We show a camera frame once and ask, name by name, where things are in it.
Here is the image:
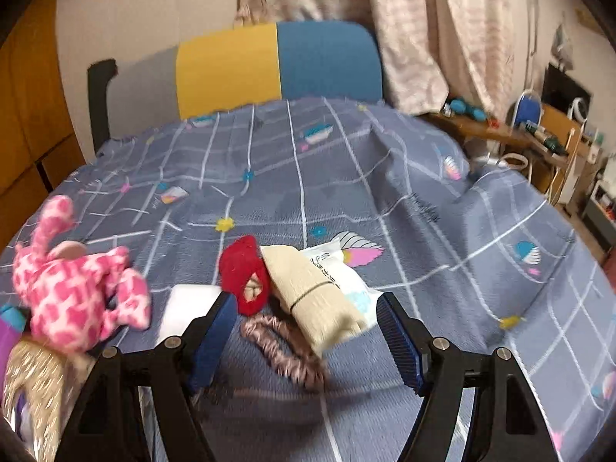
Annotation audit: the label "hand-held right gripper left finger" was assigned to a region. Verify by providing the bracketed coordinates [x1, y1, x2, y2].
[55, 291, 240, 462]

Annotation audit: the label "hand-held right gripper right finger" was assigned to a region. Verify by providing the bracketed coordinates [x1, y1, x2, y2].
[377, 293, 552, 462]

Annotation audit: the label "cream sock with band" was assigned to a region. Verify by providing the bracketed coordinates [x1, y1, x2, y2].
[260, 245, 365, 353]

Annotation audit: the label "white tissue packet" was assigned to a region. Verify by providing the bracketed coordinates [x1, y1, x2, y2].
[301, 243, 387, 334]

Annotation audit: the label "pink patterned scrunchie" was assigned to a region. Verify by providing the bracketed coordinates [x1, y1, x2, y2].
[239, 314, 331, 392]

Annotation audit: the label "red knitted sock roll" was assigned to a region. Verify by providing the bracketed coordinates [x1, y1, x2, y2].
[218, 235, 271, 317]

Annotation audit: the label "pink spotted plush toy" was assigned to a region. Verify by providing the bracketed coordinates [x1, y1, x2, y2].
[12, 195, 153, 353]

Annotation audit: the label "grey checked bed sheet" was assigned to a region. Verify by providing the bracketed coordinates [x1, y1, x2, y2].
[0, 96, 616, 462]

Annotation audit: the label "gold ornate tissue box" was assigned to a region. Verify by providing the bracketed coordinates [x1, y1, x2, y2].
[1, 339, 99, 460]

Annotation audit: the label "purple cardboard box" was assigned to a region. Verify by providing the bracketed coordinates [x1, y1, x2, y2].
[0, 320, 24, 367]

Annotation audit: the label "wooden side table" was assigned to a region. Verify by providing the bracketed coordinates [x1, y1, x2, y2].
[418, 110, 536, 156]

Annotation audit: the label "blue headphones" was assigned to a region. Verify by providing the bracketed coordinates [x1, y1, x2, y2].
[444, 98, 490, 122]

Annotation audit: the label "green power tool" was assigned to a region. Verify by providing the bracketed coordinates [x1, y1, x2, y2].
[522, 122, 571, 156]

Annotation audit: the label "blue metal chair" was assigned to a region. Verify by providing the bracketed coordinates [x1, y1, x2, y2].
[509, 89, 546, 132]

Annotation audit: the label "wooden desk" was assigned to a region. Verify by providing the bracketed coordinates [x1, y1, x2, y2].
[538, 103, 602, 203]

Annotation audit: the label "grey yellow blue headboard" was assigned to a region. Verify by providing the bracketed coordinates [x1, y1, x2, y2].
[110, 21, 384, 139]

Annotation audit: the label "wooden wardrobe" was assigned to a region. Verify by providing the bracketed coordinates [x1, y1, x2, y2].
[0, 0, 88, 247]

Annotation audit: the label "black monitor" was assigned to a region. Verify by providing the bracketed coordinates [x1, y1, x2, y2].
[542, 62, 593, 117]

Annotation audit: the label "ship print curtain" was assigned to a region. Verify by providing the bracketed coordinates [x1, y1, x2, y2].
[235, 0, 517, 122]

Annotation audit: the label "white standing pole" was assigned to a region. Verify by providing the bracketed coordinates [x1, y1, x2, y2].
[526, 0, 560, 88]

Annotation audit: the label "white hanging bag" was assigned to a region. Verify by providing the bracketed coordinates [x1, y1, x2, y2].
[551, 23, 576, 64]

